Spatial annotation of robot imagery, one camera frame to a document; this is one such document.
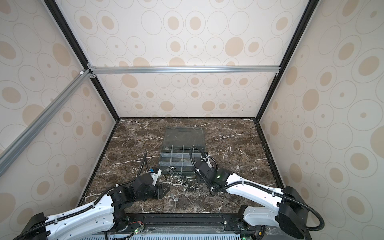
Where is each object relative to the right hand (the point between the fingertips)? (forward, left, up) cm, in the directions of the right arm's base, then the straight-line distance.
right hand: (202, 171), depth 81 cm
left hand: (-9, +16, -1) cm, 19 cm away
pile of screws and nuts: (-2, +11, -9) cm, 15 cm away
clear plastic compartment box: (+26, +17, -9) cm, 32 cm away
